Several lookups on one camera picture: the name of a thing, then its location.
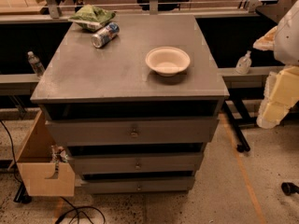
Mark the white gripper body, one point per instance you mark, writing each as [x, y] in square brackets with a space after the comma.
[289, 37]

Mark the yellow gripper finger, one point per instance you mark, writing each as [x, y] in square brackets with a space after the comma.
[270, 114]
[266, 42]

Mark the grey drawer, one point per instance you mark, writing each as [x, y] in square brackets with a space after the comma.
[143, 163]
[98, 132]
[182, 183]

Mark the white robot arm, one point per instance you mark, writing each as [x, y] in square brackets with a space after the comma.
[286, 43]

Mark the grey bottom drawer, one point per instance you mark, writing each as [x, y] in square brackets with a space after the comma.
[182, 183]

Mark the grey drawer cabinet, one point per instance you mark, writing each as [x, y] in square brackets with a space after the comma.
[114, 82]

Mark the grey top drawer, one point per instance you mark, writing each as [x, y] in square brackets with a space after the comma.
[98, 132]

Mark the hand sanitizer pump bottle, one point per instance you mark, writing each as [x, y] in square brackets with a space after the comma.
[243, 64]

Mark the black caster wheel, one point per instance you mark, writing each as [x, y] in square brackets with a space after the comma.
[289, 188]

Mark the white paper bowl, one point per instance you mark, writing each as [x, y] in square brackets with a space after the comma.
[167, 61]

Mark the blue white soda can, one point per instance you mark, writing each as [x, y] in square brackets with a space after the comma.
[105, 35]

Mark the green chip bag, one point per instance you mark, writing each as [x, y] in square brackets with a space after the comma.
[92, 18]

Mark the snack packets in box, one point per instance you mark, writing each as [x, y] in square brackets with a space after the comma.
[58, 154]

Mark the clear water bottle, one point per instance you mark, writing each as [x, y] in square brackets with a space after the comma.
[36, 64]

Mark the wooden side box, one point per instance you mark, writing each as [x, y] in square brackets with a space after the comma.
[40, 175]

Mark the grey metal side rail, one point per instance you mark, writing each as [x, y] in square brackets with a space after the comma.
[254, 78]

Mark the black table leg frame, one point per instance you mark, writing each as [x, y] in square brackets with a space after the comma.
[245, 121]

